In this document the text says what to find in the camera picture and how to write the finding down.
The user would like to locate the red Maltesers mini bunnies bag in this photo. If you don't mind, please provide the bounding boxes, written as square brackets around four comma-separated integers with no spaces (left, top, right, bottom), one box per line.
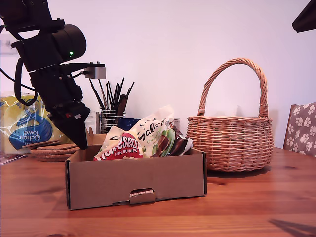
[93,132,144,161]

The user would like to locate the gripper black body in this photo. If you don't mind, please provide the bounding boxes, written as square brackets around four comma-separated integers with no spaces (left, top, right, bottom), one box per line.
[29,64,84,113]

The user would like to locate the wire metal utensil holder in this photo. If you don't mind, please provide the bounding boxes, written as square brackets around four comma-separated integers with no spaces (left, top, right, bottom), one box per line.
[99,108,127,135]

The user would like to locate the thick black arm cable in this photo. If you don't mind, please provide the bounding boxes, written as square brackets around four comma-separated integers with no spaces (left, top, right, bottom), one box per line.
[14,58,38,106]

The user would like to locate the paw print chair cover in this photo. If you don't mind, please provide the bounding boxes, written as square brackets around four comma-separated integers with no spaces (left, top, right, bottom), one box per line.
[286,102,316,158]

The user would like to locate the flat printed magazine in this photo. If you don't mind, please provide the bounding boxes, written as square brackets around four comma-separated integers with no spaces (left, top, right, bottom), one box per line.
[0,153,28,165]

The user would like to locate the round cork mat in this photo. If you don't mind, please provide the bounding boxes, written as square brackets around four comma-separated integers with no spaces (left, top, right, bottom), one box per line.
[30,147,81,157]
[37,155,74,163]

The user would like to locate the yellow blue kitchen towel pack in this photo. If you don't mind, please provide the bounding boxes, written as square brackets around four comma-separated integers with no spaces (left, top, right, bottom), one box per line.
[0,91,73,155]

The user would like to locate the brown cardboard box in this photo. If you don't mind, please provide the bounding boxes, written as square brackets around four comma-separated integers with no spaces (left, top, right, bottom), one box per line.
[65,127,207,211]

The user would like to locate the woven wicker basket with handle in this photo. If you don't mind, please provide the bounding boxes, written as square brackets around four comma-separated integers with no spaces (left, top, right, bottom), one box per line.
[186,58,275,173]

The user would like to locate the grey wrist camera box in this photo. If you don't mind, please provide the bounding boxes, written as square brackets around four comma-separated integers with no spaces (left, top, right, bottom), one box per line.
[59,61,107,80]

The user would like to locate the square cork coaster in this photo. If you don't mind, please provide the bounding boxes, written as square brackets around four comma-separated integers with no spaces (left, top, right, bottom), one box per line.
[37,143,78,151]
[21,139,61,149]

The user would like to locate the small white Galaxy egg bag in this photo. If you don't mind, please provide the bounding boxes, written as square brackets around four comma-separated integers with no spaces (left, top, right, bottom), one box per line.
[103,125,135,149]

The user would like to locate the small white carton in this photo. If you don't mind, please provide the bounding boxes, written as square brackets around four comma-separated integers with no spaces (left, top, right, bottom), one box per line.
[85,111,101,135]

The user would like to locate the white wall light switch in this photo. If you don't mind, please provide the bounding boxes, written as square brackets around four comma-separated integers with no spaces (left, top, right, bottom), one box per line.
[0,37,19,55]

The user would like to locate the large white Galaxy egg bag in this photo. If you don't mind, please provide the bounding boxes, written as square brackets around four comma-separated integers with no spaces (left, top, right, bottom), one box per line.
[130,105,194,158]

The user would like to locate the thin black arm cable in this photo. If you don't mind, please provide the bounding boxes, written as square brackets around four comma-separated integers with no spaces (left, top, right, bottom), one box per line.
[0,67,35,92]

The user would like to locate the dark blue container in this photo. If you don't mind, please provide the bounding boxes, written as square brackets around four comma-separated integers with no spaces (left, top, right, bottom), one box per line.
[120,118,142,131]

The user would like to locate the thin black stick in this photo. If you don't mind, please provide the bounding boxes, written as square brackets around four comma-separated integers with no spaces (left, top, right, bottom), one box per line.
[114,77,125,110]
[89,78,105,110]
[125,81,136,98]
[98,79,109,110]

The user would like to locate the brown wooden handle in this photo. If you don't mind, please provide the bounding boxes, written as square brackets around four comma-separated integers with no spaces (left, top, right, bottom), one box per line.
[116,94,128,118]

